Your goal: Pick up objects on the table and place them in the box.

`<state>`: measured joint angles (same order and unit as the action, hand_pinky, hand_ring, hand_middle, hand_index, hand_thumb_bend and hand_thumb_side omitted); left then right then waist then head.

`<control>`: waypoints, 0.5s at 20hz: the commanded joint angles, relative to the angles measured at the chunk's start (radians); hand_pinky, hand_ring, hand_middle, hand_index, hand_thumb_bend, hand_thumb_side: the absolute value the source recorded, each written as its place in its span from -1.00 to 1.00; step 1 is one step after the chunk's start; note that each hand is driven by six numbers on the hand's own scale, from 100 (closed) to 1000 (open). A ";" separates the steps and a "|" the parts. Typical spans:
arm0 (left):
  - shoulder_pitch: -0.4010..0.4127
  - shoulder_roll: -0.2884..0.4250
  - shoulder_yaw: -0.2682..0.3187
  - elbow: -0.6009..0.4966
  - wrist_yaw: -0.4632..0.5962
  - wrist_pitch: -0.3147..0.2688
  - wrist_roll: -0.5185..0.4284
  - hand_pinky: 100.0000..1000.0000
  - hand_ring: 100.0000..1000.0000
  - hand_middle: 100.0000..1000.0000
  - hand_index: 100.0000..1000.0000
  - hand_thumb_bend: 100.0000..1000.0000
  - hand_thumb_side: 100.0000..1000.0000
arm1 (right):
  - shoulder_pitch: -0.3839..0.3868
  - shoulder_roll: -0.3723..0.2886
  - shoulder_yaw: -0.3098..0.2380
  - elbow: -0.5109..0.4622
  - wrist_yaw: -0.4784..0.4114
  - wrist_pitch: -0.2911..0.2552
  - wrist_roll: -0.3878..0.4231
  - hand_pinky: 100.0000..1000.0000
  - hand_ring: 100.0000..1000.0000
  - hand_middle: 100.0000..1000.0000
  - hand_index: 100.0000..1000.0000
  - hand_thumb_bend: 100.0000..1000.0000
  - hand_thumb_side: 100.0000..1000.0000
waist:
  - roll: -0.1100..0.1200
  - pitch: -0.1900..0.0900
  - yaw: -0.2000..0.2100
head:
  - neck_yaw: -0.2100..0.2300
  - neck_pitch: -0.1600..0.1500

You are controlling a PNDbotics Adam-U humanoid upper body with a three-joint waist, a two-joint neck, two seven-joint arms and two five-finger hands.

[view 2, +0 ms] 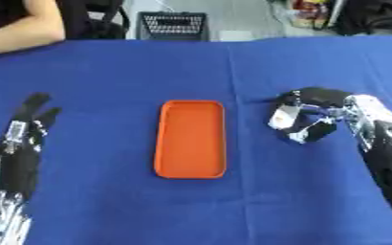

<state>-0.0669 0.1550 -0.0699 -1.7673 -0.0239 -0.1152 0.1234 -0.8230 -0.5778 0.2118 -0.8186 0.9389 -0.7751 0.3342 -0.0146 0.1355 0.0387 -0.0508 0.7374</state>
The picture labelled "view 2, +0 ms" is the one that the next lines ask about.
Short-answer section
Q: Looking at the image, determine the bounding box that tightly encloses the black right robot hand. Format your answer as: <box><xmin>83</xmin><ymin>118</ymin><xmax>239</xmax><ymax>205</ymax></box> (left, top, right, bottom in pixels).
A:
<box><xmin>266</xmin><ymin>86</ymin><xmax>354</xmax><ymax>145</ymax></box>

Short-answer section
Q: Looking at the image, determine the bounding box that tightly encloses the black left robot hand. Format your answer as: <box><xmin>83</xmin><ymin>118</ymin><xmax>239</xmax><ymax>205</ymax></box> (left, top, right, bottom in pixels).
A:
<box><xmin>0</xmin><ymin>92</ymin><xmax>64</xmax><ymax>201</ymax></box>

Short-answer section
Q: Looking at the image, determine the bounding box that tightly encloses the colourful packaged item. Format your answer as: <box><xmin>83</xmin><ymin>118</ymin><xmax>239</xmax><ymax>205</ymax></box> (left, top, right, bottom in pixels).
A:
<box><xmin>286</xmin><ymin>0</ymin><xmax>337</xmax><ymax>30</ymax></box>

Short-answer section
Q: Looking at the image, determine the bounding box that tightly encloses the orange rectangular tray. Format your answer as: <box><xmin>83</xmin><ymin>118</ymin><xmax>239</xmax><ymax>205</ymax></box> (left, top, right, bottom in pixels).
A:
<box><xmin>152</xmin><ymin>99</ymin><xmax>229</xmax><ymax>180</ymax></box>

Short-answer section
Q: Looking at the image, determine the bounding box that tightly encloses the black mesh basket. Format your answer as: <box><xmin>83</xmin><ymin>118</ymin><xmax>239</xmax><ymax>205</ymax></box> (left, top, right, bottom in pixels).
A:
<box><xmin>134</xmin><ymin>11</ymin><xmax>211</xmax><ymax>42</ymax></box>

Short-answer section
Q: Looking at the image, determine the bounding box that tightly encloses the black chair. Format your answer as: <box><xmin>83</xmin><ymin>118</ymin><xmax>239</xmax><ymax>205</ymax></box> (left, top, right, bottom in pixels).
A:
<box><xmin>55</xmin><ymin>0</ymin><xmax>133</xmax><ymax>40</ymax></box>

